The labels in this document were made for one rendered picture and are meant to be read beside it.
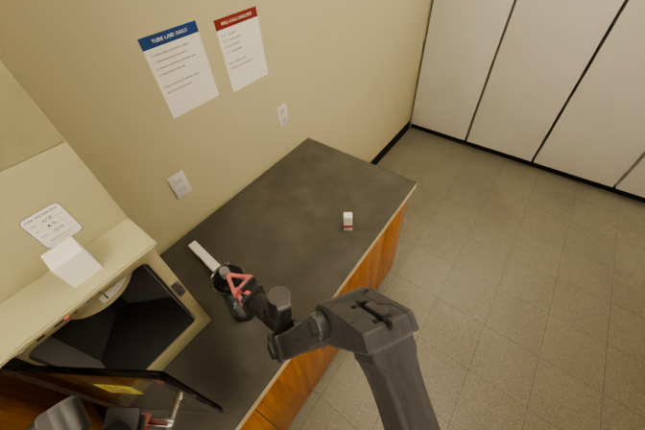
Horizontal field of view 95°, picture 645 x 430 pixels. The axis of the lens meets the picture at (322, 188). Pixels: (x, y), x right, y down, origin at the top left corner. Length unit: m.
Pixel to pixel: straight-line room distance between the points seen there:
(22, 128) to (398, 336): 0.61
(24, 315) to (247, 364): 0.62
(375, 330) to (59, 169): 0.57
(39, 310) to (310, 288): 0.76
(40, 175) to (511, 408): 2.17
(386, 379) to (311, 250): 0.91
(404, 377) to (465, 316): 1.90
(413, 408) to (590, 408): 2.02
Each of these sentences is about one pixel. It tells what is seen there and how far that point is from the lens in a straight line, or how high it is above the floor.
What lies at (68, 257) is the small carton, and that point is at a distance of 0.67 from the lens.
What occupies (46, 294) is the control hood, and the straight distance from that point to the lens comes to 0.73.
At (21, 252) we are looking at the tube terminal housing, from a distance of 0.74.
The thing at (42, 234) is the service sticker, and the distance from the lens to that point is 0.73.
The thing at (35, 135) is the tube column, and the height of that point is 1.74.
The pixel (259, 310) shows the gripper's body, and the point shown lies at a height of 1.22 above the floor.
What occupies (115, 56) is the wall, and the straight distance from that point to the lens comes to 1.13.
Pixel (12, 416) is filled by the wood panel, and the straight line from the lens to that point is 0.95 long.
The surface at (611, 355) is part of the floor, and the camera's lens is 2.59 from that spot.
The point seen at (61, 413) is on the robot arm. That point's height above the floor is 1.41.
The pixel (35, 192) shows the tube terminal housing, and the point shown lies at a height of 1.66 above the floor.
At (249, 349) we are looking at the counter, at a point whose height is 0.94.
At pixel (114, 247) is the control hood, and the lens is 0.72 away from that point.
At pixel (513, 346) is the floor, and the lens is 2.31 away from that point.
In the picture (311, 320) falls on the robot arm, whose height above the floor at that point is 1.58.
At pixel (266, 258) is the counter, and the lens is 1.26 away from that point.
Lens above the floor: 1.98
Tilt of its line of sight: 45 degrees down
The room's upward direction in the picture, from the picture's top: 4 degrees counter-clockwise
